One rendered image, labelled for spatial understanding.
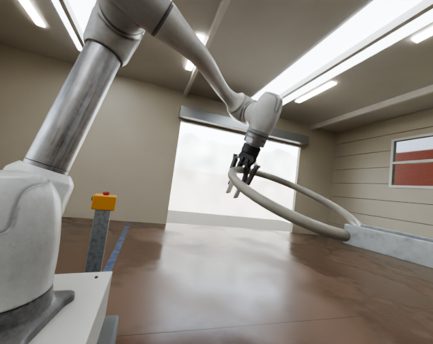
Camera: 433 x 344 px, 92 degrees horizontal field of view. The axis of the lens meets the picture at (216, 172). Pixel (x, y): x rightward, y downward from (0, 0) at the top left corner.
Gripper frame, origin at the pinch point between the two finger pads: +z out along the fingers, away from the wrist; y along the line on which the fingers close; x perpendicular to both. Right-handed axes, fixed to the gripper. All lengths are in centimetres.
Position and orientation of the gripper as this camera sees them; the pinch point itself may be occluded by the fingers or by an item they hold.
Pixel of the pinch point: (234, 188)
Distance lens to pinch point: 91.9
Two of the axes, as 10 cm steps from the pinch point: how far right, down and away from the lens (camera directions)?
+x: 6.3, 0.4, 7.8
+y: 6.9, 4.3, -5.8
